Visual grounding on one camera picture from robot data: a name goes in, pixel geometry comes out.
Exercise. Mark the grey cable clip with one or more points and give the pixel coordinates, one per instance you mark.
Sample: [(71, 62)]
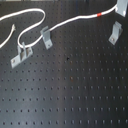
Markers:
[(45, 32), (116, 32), (23, 54)]

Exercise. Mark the middle grey cable clip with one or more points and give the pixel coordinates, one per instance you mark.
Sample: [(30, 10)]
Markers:
[(45, 32)]

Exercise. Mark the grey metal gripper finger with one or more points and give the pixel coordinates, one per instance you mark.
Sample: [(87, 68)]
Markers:
[(121, 7)]

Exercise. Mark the right grey cable clip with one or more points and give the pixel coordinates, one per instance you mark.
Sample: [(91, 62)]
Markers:
[(116, 32)]

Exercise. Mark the left grey cable clip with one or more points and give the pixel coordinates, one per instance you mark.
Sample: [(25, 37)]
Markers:
[(23, 54)]

